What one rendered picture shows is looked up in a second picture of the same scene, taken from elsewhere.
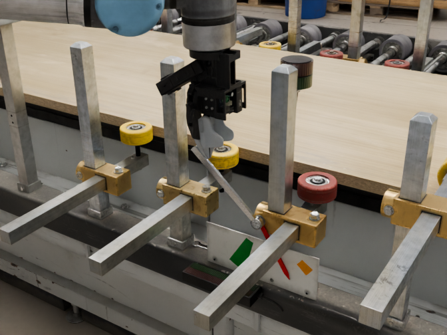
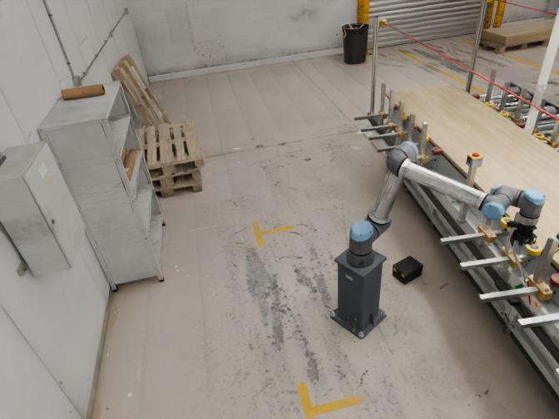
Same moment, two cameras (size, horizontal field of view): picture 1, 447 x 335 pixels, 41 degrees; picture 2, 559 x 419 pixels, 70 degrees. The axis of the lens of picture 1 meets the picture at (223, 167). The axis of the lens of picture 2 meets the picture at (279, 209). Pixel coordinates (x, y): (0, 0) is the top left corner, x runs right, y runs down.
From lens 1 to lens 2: 1.44 m
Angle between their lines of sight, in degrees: 46
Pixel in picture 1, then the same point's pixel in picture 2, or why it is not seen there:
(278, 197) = (536, 277)
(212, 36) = (526, 221)
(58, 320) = (455, 267)
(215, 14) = (529, 215)
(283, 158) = (541, 266)
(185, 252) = (502, 275)
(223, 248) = (513, 282)
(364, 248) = not seen: outside the picture
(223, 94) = (523, 239)
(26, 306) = (446, 255)
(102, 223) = (478, 248)
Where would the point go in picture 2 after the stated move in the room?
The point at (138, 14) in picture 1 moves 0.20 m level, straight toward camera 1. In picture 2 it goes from (492, 215) to (477, 237)
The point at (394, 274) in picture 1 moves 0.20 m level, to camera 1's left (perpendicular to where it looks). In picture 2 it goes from (538, 319) to (494, 295)
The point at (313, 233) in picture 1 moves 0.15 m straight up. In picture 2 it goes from (542, 295) to (551, 274)
